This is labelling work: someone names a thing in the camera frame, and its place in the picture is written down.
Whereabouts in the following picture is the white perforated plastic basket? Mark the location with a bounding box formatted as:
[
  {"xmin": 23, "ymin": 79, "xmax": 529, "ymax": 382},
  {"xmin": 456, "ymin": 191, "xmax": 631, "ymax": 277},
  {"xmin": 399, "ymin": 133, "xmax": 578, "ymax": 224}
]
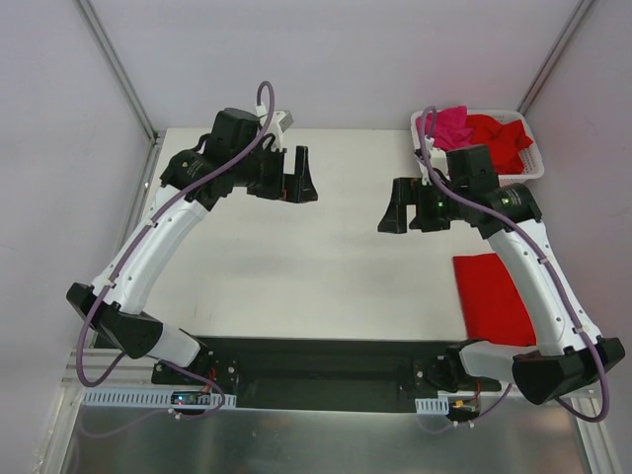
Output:
[{"xmin": 409, "ymin": 108, "xmax": 545, "ymax": 187}]

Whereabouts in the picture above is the red t shirt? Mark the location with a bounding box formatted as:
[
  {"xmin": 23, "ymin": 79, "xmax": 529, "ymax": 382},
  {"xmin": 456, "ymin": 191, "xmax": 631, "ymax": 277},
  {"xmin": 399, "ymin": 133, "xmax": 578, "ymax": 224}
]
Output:
[
  {"xmin": 452, "ymin": 253, "xmax": 536, "ymax": 347},
  {"xmin": 466, "ymin": 115, "xmax": 533, "ymax": 175}
]

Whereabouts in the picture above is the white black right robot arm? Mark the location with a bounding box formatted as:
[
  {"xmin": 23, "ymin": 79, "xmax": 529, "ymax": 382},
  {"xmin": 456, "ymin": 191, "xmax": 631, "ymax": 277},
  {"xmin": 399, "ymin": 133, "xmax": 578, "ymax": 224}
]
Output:
[{"xmin": 377, "ymin": 145, "xmax": 625, "ymax": 405}]

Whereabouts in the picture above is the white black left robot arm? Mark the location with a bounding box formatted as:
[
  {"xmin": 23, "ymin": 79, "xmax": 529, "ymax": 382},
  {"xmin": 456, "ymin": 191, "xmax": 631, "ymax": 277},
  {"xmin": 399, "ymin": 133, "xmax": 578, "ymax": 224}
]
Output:
[{"xmin": 66, "ymin": 106, "xmax": 318, "ymax": 384}]

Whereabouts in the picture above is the pink t shirt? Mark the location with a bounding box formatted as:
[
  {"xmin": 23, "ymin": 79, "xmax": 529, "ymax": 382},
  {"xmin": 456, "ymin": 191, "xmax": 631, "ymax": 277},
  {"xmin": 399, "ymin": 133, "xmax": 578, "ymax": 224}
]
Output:
[{"xmin": 432, "ymin": 105, "xmax": 474, "ymax": 151}]

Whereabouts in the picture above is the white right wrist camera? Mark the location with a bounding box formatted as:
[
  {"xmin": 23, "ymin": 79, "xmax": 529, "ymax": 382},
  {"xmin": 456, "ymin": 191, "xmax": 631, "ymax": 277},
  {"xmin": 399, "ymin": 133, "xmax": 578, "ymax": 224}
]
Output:
[{"xmin": 418, "ymin": 136, "xmax": 449, "ymax": 184}]

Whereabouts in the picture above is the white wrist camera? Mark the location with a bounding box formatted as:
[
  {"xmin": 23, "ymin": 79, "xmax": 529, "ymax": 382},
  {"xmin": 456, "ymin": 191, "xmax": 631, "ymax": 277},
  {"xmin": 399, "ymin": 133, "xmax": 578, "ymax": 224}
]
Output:
[
  {"xmin": 255, "ymin": 104, "xmax": 293, "ymax": 151},
  {"xmin": 418, "ymin": 136, "xmax": 449, "ymax": 184}
]

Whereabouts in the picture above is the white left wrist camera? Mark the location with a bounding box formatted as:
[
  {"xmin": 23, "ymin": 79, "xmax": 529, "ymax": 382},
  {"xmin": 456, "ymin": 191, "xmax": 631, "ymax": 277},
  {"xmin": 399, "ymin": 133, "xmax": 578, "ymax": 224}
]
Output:
[{"xmin": 255, "ymin": 104, "xmax": 293, "ymax": 151}]

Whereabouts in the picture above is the left aluminium frame post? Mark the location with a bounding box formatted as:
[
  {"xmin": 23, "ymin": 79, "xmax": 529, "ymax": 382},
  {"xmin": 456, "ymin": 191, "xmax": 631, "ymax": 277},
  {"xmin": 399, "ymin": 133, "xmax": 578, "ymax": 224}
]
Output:
[{"xmin": 73, "ymin": 0, "xmax": 159, "ymax": 142}]

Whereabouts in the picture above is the aluminium frame post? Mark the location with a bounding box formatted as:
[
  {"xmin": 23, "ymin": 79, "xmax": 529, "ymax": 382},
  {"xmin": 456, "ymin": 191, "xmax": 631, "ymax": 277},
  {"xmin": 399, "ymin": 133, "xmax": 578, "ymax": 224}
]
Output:
[
  {"xmin": 517, "ymin": 0, "xmax": 598, "ymax": 116},
  {"xmin": 73, "ymin": 0, "xmax": 159, "ymax": 142}
]

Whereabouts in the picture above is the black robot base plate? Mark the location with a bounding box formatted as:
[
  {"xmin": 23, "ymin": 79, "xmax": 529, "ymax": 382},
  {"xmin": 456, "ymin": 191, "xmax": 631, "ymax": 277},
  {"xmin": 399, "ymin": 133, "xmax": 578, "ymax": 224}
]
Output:
[{"xmin": 150, "ymin": 335, "xmax": 514, "ymax": 414}]

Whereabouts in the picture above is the right white cable duct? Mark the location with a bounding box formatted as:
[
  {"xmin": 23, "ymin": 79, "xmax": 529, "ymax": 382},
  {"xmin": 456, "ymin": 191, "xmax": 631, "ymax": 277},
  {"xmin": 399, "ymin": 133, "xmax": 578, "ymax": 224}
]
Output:
[{"xmin": 415, "ymin": 396, "xmax": 449, "ymax": 416}]

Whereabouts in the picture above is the white cable duct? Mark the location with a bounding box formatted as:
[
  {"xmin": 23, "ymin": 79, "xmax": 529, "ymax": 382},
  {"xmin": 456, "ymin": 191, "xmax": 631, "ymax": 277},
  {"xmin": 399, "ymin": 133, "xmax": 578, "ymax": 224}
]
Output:
[
  {"xmin": 415, "ymin": 396, "xmax": 449, "ymax": 416},
  {"xmin": 83, "ymin": 388, "xmax": 237, "ymax": 410}
]

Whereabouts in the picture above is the right aluminium frame post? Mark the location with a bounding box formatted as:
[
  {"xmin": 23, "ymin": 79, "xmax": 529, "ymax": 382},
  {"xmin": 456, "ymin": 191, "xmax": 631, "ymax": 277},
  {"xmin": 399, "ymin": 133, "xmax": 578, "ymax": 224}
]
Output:
[{"xmin": 517, "ymin": 0, "xmax": 598, "ymax": 116}]

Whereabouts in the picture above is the left white cable duct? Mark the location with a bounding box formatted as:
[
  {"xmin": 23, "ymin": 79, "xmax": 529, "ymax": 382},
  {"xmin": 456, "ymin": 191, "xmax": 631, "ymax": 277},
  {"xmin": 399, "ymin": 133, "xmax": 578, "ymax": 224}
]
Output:
[{"xmin": 83, "ymin": 388, "xmax": 237, "ymax": 410}]

